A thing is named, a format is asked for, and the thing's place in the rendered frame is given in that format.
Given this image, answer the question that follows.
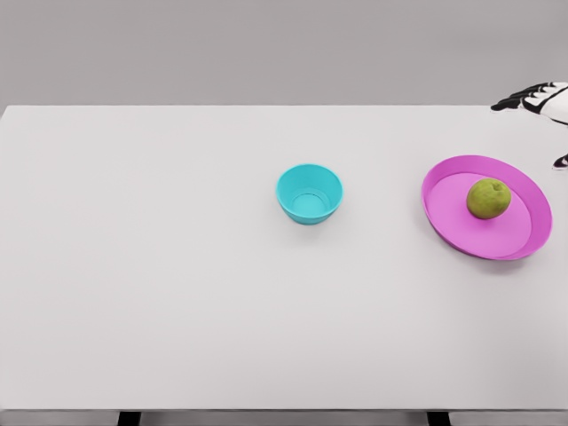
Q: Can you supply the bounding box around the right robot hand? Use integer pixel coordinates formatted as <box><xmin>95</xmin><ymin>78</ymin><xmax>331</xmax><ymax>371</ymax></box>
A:
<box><xmin>490</xmin><ymin>81</ymin><xmax>568</xmax><ymax>170</ymax></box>

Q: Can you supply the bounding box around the green apple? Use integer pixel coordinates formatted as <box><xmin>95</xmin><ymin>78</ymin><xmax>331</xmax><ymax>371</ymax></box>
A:
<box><xmin>465</xmin><ymin>177</ymin><xmax>512</xmax><ymax>220</ymax></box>

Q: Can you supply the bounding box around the pink plate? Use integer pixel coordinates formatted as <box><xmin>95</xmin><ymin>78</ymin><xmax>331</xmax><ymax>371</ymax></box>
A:
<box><xmin>421</xmin><ymin>154</ymin><xmax>554</xmax><ymax>262</ymax></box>

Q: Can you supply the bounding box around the blue bowl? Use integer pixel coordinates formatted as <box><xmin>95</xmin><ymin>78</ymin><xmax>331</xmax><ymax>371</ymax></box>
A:
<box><xmin>275</xmin><ymin>163</ymin><xmax>345</xmax><ymax>226</ymax></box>

